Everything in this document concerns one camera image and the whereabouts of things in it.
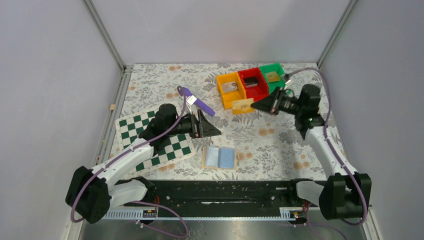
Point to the silver card in yellow bin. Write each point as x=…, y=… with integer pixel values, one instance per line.
x=228, y=87

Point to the yellow plastic bin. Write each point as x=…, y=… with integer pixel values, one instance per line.
x=228, y=98

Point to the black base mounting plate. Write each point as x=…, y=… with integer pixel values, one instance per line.
x=223, y=197

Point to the purple toy microphone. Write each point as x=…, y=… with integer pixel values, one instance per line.
x=191, y=99

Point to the floral patterned table mat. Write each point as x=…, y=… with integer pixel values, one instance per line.
x=268, y=147

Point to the white slotted cable duct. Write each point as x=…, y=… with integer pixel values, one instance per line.
x=150, y=214

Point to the gold striped credit card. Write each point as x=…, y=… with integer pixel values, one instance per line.
x=272, y=77

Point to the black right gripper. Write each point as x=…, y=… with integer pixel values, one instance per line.
x=276, y=101

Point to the green white chessboard mat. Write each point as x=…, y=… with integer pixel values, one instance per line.
x=178, y=147

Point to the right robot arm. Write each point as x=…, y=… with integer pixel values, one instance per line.
x=346, y=192

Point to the green plastic bin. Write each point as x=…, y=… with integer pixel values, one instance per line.
x=277, y=67

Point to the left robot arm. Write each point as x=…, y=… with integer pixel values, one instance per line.
x=93, y=191

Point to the black card in red bin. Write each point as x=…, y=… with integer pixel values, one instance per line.
x=251, y=81

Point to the red plastic bin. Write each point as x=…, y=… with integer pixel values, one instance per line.
x=261, y=90

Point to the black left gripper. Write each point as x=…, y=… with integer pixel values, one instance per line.
x=197, y=125

